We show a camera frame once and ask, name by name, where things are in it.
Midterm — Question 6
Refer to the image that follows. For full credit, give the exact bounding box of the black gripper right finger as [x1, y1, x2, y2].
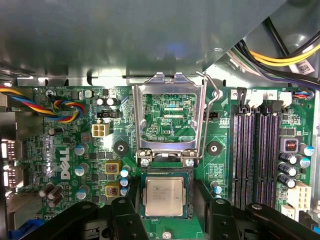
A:
[193, 179, 320, 240]

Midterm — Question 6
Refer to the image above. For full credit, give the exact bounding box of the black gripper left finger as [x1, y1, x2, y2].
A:
[23, 175, 151, 240]

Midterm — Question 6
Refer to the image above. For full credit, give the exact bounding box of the silver CPU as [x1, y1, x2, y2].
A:
[144, 176, 188, 218]

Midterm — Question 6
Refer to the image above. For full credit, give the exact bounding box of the wire locking lever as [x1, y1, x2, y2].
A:
[196, 71, 222, 161]

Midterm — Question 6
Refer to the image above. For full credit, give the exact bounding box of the metal socket cover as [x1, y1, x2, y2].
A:
[132, 71, 208, 161]

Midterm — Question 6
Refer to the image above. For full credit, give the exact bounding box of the CPU socket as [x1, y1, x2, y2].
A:
[138, 159, 196, 222]

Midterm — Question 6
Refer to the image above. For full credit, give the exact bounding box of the green motherboard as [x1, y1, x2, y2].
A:
[14, 74, 317, 240]

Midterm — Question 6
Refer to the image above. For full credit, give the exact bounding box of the black-latch RAM slot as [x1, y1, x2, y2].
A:
[231, 87, 248, 210]
[256, 99, 285, 208]

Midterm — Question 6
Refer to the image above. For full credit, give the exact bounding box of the white multi-pin power socket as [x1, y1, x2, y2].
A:
[287, 181, 312, 211]

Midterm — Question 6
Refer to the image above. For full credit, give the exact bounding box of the white four-pin power socket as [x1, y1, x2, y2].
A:
[91, 119, 110, 138]

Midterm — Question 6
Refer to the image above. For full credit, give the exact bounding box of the blue expansion slot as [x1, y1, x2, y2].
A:
[8, 218, 55, 240]

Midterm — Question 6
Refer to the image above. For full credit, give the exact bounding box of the black PC case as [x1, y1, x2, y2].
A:
[0, 0, 320, 240]

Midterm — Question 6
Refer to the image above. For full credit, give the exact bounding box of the twisted multicolour fan wire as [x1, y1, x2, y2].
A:
[0, 84, 87, 124]

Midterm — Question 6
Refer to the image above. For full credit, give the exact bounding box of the power supply wire bundle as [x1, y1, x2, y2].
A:
[224, 14, 320, 88]

